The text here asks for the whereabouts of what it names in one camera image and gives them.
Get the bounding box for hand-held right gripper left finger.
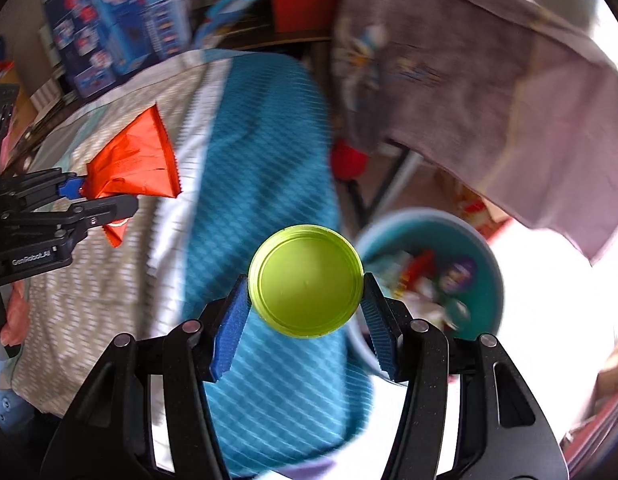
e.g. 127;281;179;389
41;276;252;480

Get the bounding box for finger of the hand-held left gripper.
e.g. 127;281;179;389
4;193;140;241
4;169;88;211

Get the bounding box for blue toy package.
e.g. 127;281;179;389
191;0;282;48

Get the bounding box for patterned bedsheet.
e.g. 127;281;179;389
9;50;375;480

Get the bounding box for white jar with green lid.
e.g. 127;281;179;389
247;223;365;338

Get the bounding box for purple snack wrapper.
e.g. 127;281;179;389
446;257;477;286

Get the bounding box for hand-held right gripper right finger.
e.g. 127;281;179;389
359;272;570;480

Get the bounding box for blue toy box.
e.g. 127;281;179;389
36;0;192;100

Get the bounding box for orange-red snack packet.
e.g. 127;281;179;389
84;105;182;248

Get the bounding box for person's left forearm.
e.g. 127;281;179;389
1;280;30;348

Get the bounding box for black metal rack frame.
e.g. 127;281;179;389
346;140;422;223

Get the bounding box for red plastic object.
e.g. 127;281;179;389
331;140;367;181

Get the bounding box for teal bucket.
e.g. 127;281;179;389
345;208;505;386

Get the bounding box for purple printed cloth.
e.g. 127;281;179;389
329;0;618;266

